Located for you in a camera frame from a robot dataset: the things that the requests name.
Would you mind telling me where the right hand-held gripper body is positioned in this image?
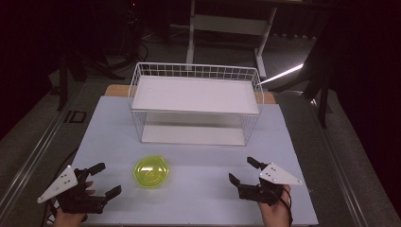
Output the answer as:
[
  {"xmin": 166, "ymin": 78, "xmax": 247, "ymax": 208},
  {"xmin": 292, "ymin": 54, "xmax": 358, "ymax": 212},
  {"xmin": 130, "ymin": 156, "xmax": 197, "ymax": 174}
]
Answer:
[{"xmin": 237, "ymin": 162, "xmax": 304, "ymax": 204}]

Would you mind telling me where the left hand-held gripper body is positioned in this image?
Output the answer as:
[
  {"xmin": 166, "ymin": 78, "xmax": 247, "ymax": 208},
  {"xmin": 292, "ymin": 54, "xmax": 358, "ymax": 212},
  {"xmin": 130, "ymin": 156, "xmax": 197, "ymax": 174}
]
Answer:
[{"xmin": 37, "ymin": 165, "xmax": 109, "ymax": 215}]

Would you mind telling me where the green plastic bowl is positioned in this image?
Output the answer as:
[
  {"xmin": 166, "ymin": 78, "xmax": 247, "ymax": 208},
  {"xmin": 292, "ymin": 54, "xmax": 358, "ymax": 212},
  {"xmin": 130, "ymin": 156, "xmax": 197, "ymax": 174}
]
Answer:
[{"xmin": 132, "ymin": 154, "xmax": 170, "ymax": 189}]

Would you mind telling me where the white wire shelf rack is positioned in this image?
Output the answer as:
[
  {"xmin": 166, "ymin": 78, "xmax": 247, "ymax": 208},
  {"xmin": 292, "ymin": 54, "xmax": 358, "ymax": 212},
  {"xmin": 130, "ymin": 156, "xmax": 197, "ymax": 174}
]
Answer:
[{"xmin": 127, "ymin": 61, "xmax": 265, "ymax": 148}]

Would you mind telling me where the person's left hand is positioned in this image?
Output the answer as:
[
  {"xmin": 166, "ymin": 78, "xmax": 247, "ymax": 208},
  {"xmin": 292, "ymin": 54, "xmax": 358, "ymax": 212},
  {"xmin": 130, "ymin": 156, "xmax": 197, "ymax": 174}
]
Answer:
[{"xmin": 51, "ymin": 180, "xmax": 96, "ymax": 227}]

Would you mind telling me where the person's right hand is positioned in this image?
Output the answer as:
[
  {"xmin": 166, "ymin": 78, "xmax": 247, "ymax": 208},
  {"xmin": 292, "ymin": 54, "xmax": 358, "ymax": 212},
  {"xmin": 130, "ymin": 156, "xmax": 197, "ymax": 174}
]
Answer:
[{"xmin": 257, "ymin": 184, "xmax": 293, "ymax": 227}]

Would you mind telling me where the pale blue table mat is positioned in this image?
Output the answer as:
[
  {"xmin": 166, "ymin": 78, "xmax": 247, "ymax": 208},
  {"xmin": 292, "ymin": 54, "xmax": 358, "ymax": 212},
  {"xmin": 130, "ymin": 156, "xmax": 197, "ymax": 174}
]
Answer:
[{"xmin": 46, "ymin": 95, "xmax": 320, "ymax": 227}]

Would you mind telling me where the black metal stand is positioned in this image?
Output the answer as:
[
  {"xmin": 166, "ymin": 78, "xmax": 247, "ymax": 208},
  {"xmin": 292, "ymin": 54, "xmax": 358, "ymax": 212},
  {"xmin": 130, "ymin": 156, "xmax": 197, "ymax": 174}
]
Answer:
[{"xmin": 269, "ymin": 18, "xmax": 335, "ymax": 129}]

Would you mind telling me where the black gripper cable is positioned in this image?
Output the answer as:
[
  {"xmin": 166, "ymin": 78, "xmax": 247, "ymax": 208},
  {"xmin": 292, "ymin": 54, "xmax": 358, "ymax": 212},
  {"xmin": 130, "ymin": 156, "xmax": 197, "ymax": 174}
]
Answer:
[
  {"xmin": 268, "ymin": 187, "xmax": 294, "ymax": 227},
  {"xmin": 44, "ymin": 201, "xmax": 59, "ymax": 227}
]

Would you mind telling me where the grey metal floor rail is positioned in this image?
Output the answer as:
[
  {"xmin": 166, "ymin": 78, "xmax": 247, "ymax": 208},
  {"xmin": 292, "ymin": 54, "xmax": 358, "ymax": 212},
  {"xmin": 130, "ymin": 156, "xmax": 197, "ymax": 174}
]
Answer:
[
  {"xmin": 310, "ymin": 98, "xmax": 370, "ymax": 227},
  {"xmin": 0, "ymin": 91, "xmax": 83, "ymax": 209}
]

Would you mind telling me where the black square floor frame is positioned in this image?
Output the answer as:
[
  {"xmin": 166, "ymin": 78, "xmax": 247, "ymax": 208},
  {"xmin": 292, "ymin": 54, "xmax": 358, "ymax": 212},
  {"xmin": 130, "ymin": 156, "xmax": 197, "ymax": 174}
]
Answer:
[{"xmin": 63, "ymin": 110, "xmax": 88, "ymax": 124}]

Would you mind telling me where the black floor cable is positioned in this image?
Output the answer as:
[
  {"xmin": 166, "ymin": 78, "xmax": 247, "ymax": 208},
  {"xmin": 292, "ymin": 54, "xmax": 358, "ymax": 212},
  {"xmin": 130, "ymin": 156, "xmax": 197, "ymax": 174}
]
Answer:
[{"xmin": 103, "ymin": 41, "xmax": 149, "ymax": 72}]

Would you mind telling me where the white metal desk frame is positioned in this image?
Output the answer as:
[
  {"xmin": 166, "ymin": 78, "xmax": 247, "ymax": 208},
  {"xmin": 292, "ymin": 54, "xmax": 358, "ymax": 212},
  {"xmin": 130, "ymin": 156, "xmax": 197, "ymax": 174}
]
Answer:
[{"xmin": 184, "ymin": 0, "xmax": 278, "ymax": 79}]

